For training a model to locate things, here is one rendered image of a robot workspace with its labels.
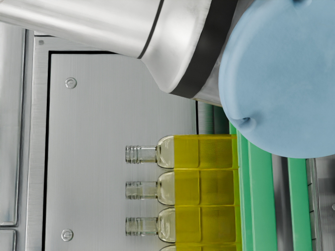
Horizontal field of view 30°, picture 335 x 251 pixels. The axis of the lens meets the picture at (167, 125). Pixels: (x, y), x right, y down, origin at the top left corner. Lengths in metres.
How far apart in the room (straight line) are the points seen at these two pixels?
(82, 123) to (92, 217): 0.18
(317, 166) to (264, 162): 0.07
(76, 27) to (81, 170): 0.81
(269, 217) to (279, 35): 0.59
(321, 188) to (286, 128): 0.54
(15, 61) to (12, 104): 0.09
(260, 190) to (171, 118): 0.34
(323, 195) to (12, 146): 0.58
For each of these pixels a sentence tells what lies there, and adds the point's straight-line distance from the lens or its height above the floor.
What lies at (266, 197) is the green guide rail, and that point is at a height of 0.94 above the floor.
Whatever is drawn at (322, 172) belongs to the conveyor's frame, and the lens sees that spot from 0.89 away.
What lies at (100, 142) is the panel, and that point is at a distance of 1.15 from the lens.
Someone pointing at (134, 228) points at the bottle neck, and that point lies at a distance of 0.98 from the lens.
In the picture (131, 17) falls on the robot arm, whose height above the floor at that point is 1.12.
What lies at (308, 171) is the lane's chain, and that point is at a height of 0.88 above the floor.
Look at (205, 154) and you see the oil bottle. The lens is 0.99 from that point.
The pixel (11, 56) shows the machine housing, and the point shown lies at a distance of 1.23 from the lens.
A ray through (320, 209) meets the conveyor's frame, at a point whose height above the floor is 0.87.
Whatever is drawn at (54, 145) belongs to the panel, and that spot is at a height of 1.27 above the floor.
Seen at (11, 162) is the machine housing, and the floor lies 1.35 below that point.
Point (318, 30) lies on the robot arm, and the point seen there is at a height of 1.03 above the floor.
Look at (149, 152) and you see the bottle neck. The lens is 1.00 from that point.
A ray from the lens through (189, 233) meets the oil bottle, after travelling 0.97.
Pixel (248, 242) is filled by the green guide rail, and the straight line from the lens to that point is 0.94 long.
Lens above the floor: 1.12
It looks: 3 degrees down
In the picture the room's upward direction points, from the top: 90 degrees counter-clockwise
